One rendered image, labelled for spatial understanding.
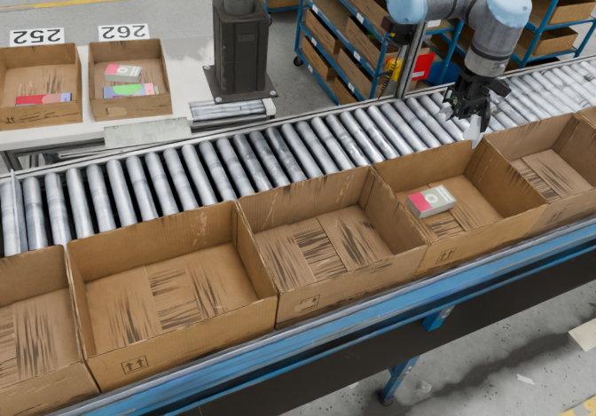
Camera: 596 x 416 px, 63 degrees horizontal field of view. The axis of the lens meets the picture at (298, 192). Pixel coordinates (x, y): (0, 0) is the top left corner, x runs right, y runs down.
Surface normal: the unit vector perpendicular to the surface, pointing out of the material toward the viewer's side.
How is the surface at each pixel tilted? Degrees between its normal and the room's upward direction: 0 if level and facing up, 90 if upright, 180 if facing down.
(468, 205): 1
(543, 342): 0
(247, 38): 90
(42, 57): 89
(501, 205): 89
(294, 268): 3
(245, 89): 90
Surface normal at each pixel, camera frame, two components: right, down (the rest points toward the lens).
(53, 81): 0.14, -0.68
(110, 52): 0.29, 0.72
